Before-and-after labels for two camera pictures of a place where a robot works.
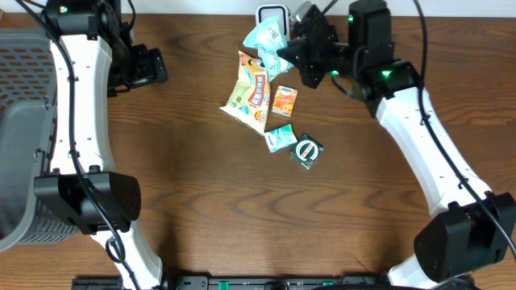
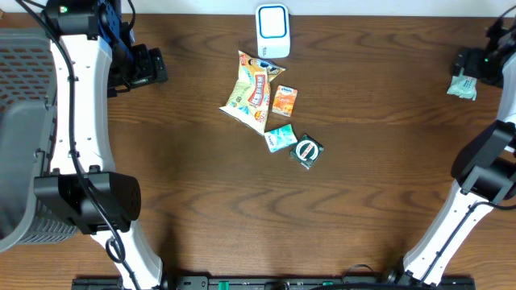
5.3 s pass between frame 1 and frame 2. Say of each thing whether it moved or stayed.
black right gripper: moved
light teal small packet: stayed
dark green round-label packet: stayed
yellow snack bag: stayed
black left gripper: stayed
